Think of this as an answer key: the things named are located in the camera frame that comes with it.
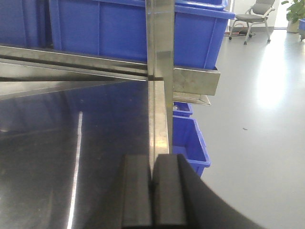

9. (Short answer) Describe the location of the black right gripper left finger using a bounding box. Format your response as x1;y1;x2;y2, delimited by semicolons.
122;155;153;229

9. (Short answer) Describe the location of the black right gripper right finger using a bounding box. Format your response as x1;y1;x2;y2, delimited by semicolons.
152;154;261;229

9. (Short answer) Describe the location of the blue bin on floor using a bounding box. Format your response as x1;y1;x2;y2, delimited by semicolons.
173;116;211;177

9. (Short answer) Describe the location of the small blue bin behind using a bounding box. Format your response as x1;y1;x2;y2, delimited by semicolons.
173;102;193;117

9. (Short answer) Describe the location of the stainless steel table rack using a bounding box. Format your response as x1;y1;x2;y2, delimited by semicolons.
0;0;215;229

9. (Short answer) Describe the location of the blue bin upper right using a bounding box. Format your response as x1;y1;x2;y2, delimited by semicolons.
49;0;235;69

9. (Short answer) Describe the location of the grey office chair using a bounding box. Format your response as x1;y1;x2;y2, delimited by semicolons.
229;0;275;45

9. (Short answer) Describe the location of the blue bin upper left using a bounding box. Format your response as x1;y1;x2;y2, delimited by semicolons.
0;0;52;48

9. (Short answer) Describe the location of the potted green plant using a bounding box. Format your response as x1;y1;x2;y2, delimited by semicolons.
281;0;305;33

